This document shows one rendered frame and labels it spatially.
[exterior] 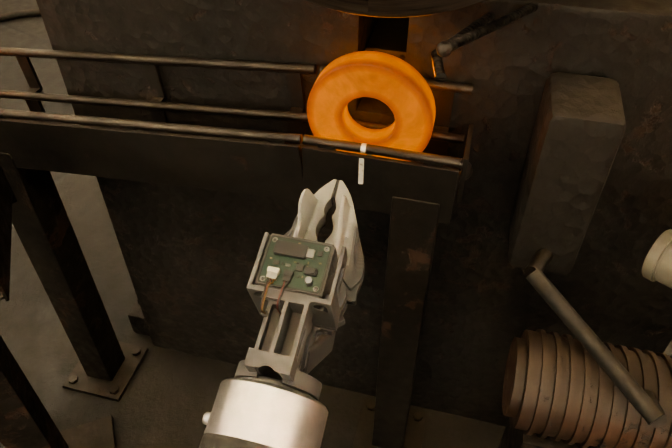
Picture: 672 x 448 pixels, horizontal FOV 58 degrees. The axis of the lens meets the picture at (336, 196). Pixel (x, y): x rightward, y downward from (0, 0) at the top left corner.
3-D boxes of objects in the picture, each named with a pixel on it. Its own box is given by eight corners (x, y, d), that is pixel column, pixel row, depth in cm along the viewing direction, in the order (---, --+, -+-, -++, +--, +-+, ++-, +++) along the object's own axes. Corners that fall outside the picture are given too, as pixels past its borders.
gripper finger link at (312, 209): (334, 154, 57) (309, 241, 52) (339, 188, 62) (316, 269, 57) (302, 149, 57) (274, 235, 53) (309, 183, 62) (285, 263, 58)
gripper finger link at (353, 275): (372, 230, 57) (352, 317, 53) (373, 237, 59) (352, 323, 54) (324, 221, 58) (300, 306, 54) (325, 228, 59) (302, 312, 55)
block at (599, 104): (509, 214, 86) (548, 63, 70) (567, 224, 85) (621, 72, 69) (505, 269, 78) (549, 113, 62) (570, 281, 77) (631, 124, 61)
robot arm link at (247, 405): (321, 471, 50) (212, 443, 52) (335, 411, 52) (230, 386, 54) (309, 455, 42) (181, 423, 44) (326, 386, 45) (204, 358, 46)
